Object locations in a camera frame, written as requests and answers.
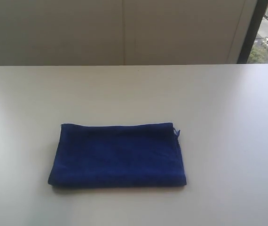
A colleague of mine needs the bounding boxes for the blue microfiber towel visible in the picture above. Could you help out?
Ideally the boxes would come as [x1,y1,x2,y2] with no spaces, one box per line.
[48,122,187,189]

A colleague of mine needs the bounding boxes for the dark window frame post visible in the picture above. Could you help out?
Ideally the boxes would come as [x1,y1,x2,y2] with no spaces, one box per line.
[237,0,268,64]

